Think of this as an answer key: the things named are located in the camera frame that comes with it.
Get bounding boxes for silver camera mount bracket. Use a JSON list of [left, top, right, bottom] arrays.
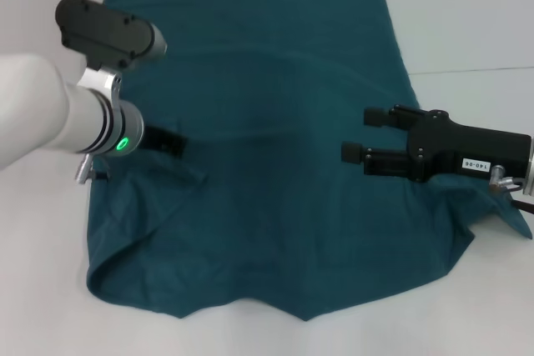
[[77, 65, 124, 101]]

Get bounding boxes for left wrist camera housing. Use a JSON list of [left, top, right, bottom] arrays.
[[54, 0, 169, 72]]

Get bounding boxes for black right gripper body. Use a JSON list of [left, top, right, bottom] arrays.
[[406, 108, 534, 184]]

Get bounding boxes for teal blue shirt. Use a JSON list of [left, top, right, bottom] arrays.
[[85, 0, 534, 323]]

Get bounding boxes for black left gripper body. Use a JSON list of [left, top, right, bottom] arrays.
[[137, 124, 189, 158]]

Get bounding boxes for left arm cable with connector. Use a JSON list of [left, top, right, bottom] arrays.
[[73, 153, 112, 184]]

